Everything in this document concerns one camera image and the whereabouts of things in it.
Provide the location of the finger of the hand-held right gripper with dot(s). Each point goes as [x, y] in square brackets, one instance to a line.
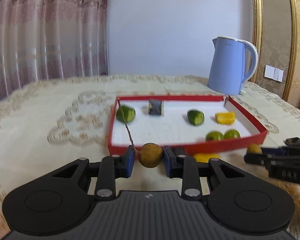
[271, 151]
[256, 159]

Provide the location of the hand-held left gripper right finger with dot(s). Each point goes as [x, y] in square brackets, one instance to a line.
[168, 162]

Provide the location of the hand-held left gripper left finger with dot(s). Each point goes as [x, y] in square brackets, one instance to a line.
[130, 162]

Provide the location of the brown longan with twig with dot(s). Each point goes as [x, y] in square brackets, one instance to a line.
[151, 155]

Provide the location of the red shallow cardboard tray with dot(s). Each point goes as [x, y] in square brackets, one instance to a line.
[170, 130]

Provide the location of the green tomato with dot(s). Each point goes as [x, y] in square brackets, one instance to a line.
[214, 136]
[232, 134]

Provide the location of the green cucumber piece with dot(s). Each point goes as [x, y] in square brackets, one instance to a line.
[195, 117]
[126, 113]

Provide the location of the dark blue block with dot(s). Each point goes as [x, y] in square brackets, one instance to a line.
[155, 108]

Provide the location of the yellow corn cob piece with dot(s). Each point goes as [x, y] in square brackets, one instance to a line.
[225, 118]
[202, 157]

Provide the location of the cream embroidered tablecloth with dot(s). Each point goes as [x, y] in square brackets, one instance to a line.
[52, 155]

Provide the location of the blue electric kettle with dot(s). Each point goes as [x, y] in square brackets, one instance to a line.
[226, 67]

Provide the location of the gold patterned padded panel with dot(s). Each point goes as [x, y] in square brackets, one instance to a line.
[275, 30]

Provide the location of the pink patterned curtain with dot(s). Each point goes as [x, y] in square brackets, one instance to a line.
[45, 30]

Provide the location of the white wall switch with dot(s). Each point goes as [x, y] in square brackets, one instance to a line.
[273, 73]

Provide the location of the gold frame strip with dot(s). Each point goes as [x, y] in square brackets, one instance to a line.
[256, 17]
[291, 42]

